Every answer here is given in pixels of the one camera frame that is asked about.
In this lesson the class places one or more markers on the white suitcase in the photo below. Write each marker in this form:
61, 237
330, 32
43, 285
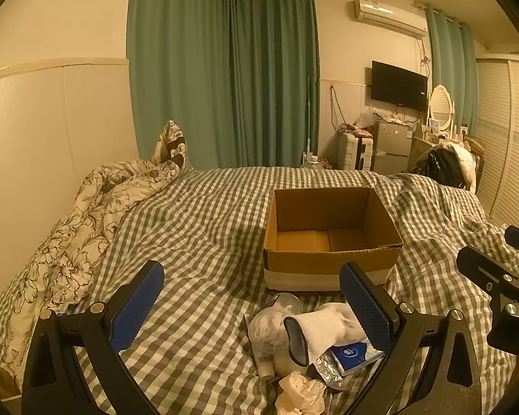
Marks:
350, 153

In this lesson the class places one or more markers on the white sock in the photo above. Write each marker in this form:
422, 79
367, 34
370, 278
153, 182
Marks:
328, 328

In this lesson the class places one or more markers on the clear water jug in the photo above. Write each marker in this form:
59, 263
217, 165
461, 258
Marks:
312, 163

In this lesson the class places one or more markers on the cardboard box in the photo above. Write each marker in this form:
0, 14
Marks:
302, 263

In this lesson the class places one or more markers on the floral duvet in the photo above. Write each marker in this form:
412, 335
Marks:
69, 259

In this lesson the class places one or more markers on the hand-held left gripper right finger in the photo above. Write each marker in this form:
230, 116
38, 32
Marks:
365, 307

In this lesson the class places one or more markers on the silver foil packet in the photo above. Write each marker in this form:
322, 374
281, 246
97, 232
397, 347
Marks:
328, 371

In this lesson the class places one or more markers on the green checkered blanket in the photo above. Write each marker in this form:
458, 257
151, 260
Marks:
199, 233

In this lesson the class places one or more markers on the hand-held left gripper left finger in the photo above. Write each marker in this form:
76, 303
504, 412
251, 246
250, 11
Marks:
134, 307

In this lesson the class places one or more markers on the green curtain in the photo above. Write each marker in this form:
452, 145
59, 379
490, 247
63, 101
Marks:
454, 73
177, 73
272, 73

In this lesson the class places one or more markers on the cream tissue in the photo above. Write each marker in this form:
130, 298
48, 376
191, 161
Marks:
298, 393

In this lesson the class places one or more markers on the small white bottle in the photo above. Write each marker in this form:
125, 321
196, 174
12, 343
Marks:
266, 363

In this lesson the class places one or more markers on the wooden chair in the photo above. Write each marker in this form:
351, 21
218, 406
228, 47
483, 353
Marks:
479, 160

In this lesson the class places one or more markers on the white plush toy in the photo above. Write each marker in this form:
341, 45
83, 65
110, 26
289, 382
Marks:
268, 328

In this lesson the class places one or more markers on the black wall television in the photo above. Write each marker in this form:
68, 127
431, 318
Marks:
398, 86

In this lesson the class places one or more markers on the blue tissue packet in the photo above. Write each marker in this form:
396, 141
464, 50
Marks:
350, 354

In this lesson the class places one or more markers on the clear plastic bag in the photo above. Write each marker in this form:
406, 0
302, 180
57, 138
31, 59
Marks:
285, 300
365, 119

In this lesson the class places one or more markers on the cream dressing table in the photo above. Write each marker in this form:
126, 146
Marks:
419, 149

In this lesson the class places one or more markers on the white louvred wardrobe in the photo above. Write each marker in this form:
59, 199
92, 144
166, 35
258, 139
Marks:
510, 147

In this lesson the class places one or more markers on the oval white mirror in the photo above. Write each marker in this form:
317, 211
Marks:
441, 106

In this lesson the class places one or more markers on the small grey fridge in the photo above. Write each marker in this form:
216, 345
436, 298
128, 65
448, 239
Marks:
391, 147

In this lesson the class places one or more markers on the white air conditioner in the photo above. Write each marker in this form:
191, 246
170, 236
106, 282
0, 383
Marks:
389, 15

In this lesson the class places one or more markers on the cream jacket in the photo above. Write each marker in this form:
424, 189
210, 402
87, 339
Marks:
465, 164

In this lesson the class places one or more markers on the white pole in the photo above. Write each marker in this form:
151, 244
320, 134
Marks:
308, 116

